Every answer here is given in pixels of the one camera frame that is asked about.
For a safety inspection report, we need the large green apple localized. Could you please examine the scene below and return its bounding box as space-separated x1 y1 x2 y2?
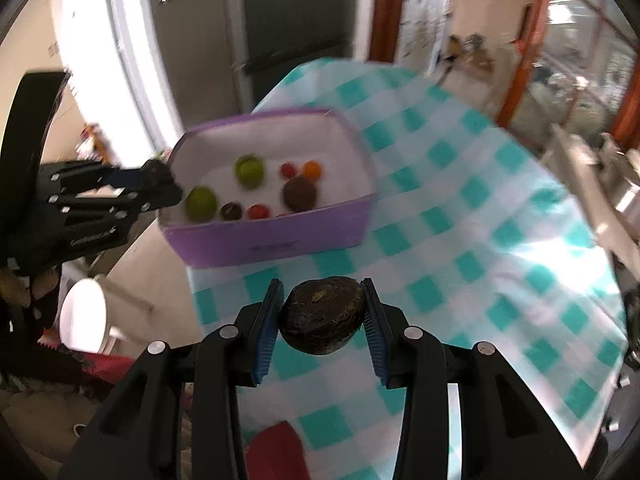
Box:
185 186 218 222

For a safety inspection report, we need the purple storage box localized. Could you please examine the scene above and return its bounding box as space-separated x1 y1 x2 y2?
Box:
159 107 377 269

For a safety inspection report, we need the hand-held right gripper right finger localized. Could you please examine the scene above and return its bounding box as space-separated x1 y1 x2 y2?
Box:
361 277 586 480

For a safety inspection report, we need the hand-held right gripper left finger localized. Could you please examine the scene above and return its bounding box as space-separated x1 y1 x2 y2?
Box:
57 278 286 480

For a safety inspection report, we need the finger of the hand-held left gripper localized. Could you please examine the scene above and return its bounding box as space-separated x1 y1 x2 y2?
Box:
49 182 184 222
42 158 174 192

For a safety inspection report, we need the dark cloth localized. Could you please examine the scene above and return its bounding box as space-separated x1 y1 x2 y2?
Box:
0 262 108 403

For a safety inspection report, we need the white round stool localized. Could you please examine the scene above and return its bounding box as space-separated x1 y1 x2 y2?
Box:
59 279 127 357

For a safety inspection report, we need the wrinkled dark passion fruit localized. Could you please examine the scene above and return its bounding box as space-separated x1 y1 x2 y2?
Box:
278 276 366 356

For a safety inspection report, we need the orange door frame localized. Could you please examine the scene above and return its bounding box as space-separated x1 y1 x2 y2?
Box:
495 0 557 127

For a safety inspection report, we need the white door frame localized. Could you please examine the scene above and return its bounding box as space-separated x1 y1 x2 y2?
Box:
101 0 184 148

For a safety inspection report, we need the large brown pear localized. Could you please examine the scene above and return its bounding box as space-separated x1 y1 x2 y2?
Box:
281 176 319 212

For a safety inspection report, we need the red seat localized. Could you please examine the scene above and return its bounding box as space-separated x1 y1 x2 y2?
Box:
247 420 309 480

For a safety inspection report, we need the small green apple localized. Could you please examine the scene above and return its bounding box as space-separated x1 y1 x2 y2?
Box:
235 155 265 190

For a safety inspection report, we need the grey refrigerator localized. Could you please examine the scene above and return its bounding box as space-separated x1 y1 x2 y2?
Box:
145 0 362 113

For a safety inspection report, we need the brown wooden door frame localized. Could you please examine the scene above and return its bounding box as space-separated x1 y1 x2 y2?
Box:
369 0 403 64

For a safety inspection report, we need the teal white checkered tablecloth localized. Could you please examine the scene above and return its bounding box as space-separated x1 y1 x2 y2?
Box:
187 57 629 480

